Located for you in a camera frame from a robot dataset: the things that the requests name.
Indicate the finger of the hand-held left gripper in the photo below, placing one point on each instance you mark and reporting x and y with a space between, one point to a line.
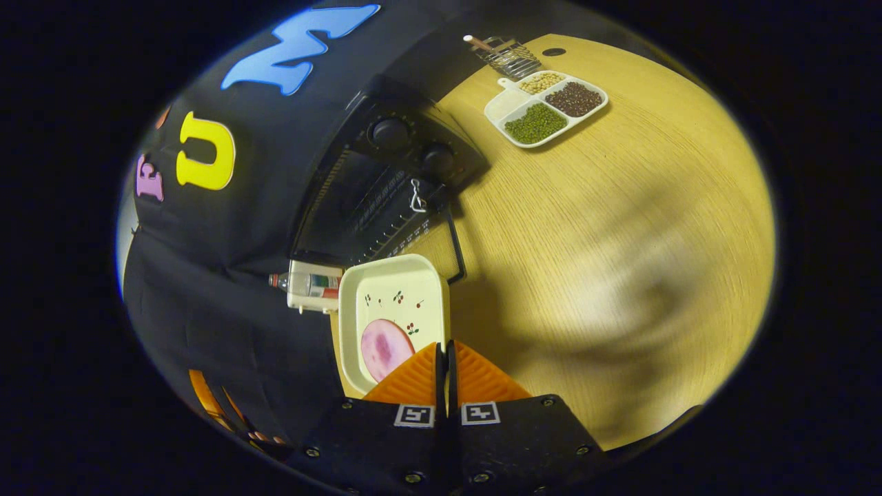
203 393

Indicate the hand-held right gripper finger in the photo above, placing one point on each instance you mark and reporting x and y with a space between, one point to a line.
441 379
452 379

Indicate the pink ham slice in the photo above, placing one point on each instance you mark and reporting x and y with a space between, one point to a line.
386 351

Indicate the cream square plate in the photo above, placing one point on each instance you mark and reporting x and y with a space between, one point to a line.
400 282

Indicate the black electric oven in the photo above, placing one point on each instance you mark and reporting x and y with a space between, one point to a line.
386 131

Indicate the black backdrop cloth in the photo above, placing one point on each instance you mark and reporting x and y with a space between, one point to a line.
227 324

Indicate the clear plastic water bottle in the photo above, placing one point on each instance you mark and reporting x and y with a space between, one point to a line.
310 284

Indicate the white toaster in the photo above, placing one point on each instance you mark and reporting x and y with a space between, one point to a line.
310 267

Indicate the white divided dish of beans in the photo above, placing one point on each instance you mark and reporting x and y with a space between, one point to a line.
537 124

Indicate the wooden spoon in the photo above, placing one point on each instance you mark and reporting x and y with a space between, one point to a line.
477 43

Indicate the black table grommet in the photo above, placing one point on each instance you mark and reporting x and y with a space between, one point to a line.
553 52

